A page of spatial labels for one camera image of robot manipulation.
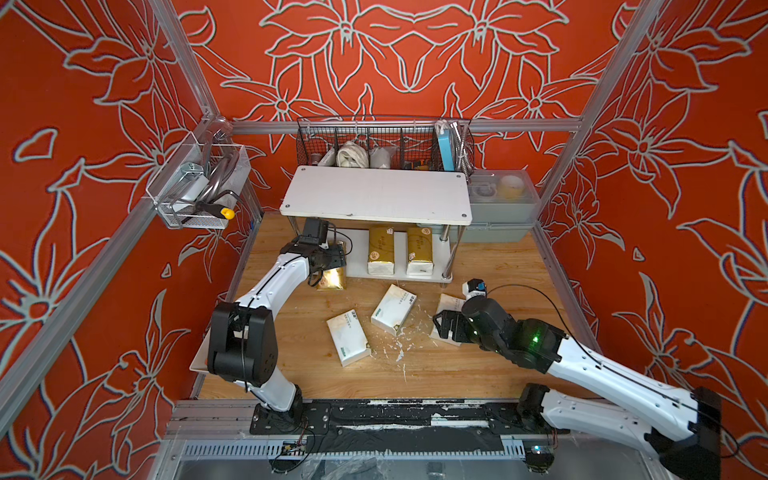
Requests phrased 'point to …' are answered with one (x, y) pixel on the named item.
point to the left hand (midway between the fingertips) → (333, 255)
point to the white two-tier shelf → (383, 195)
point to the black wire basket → (386, 141)
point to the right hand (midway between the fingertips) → (441, 322)
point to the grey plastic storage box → (505, 206)
